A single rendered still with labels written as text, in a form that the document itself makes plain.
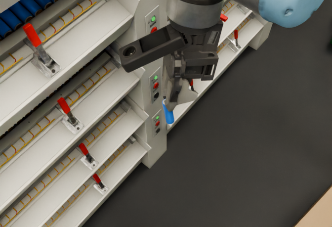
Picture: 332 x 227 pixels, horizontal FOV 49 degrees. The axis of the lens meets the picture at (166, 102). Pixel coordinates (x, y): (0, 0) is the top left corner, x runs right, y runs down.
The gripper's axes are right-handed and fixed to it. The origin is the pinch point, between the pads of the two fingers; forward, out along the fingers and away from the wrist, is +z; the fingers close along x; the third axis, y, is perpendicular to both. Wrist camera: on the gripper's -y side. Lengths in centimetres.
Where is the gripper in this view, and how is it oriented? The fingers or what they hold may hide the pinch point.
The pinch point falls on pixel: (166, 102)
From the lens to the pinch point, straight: 73.9
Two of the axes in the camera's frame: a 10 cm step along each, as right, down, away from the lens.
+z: -1.1, 7.1, 7.0
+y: 9.7, -0.6, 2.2
